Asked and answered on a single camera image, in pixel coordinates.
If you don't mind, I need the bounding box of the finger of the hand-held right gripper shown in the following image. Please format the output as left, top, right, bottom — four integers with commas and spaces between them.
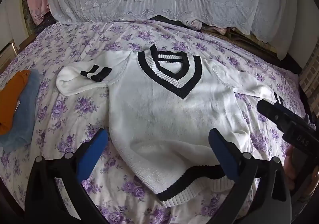
257, 99, 298, 133

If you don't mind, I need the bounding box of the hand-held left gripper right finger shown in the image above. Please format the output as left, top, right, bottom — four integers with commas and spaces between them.
208, 128, 292, 224

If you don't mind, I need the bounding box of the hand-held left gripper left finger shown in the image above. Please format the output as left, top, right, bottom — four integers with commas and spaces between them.
24, 128, 110, 224

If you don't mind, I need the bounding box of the white sweater with black trim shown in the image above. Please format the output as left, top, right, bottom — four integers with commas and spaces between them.
56, 44, 285, 208

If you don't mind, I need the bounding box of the person's right hand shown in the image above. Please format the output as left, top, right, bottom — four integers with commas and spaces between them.
284, 146, 319, 197

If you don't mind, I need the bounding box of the purple floral bed sheet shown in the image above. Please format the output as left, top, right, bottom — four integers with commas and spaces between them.
0, 18, 308, 224

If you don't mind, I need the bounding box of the brown checked curtain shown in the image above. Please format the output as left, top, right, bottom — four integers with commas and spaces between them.
298, 38, 319, 117

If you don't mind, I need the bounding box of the light blue garment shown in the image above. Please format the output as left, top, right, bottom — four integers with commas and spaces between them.
0, 69, 41, 153

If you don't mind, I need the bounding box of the orange garment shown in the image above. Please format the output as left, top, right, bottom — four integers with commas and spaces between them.
0, 69, 32, 136

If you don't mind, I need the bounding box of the light wooden cabinet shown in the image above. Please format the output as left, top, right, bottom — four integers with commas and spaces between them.
0, 0, 29, 71

